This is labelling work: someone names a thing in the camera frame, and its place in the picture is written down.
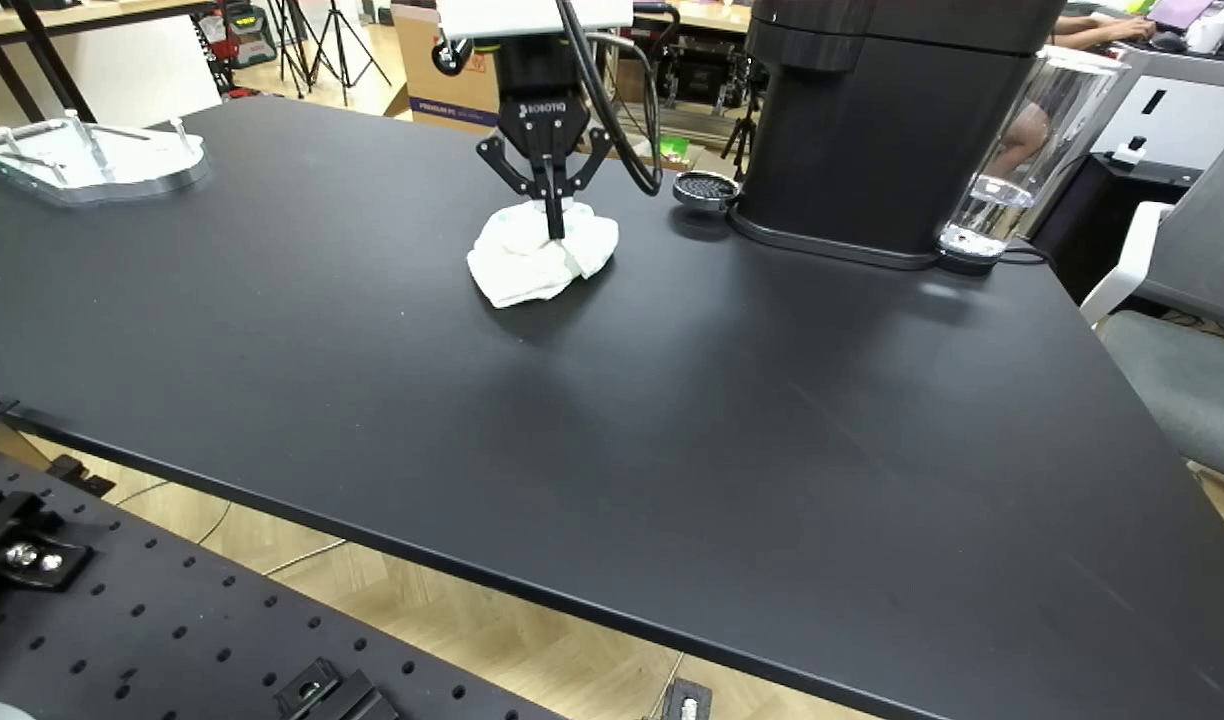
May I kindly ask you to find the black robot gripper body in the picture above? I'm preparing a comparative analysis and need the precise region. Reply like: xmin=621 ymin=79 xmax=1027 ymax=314
xmin=498 ymin=38 xmax=587 ymax=242

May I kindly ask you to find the white cloth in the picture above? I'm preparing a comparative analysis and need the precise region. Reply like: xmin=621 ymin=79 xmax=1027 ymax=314
xmin=464 ymin=199 xmax=621 ymax=309

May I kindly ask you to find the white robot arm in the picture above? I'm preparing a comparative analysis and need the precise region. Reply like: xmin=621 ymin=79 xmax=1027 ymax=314
xmin=433 ymin=0 xmax=634 ymax=242

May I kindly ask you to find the cardboard box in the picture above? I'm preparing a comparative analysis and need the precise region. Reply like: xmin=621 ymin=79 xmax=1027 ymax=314
xmin=387 ymin=0 xmax=506 ymax=134

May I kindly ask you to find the black round drip cap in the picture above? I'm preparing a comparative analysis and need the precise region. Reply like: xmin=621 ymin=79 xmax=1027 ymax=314
xmin=674 ymin=167 xmax=740 ymax=215

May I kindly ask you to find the black coffee machine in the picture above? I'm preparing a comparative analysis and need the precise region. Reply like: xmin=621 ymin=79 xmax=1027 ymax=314
xmin=732 ymin=0 xmax=1063 ymax=268

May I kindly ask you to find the grey office chair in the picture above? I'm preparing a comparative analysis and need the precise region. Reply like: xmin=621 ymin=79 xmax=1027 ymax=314
xmin=1082 ymin=154 xmax=1224 ymax=476

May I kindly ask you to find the black perforated breadboard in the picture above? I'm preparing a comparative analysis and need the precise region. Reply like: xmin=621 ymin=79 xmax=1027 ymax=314
xmin=0 ymin=401 xmax=557 ymax=720

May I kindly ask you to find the black cable bundle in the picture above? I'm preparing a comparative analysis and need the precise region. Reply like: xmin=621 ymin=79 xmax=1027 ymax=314
xmin=551 ymin=0 xmax=668 ymax=199

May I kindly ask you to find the black camera tripod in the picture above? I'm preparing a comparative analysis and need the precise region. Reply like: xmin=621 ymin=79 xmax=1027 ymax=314
xmin=261 ymin=0 xmax=387 ymax=101

